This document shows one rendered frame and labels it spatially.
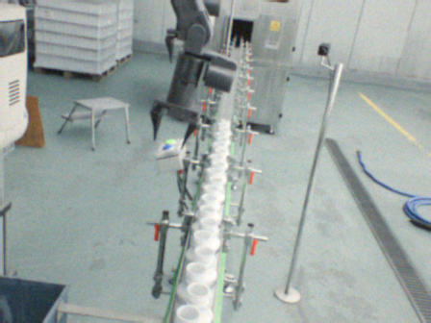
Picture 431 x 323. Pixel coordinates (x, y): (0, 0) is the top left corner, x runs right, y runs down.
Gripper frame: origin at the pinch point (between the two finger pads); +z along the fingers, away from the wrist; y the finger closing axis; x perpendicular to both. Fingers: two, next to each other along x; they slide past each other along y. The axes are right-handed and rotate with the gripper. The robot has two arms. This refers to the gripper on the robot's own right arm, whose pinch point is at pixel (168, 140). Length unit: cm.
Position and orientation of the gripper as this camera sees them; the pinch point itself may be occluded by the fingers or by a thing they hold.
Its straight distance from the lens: 104.9
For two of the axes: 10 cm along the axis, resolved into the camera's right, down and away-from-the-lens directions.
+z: -2.8, 9.0, 3.4
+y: 9.6, 2.9, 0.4
